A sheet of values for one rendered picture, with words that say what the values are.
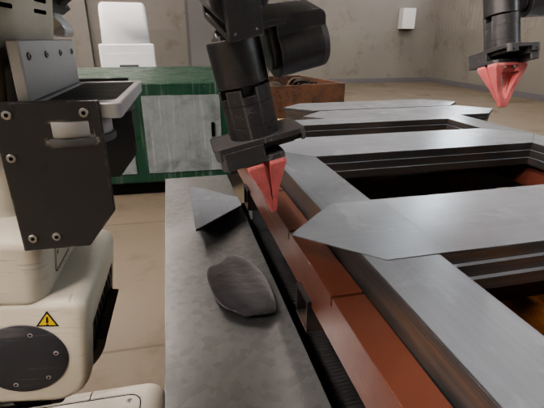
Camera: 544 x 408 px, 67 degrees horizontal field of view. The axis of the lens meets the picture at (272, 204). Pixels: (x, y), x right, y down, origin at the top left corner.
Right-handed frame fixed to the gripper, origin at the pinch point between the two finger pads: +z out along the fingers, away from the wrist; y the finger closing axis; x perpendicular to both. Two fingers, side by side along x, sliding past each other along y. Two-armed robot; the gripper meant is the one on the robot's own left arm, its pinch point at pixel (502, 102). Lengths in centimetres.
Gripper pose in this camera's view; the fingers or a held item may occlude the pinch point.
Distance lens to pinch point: 86.6
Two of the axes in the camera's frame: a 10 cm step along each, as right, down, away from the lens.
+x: -9.7, 1.2, -2.2
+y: -2.3, -1.2, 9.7
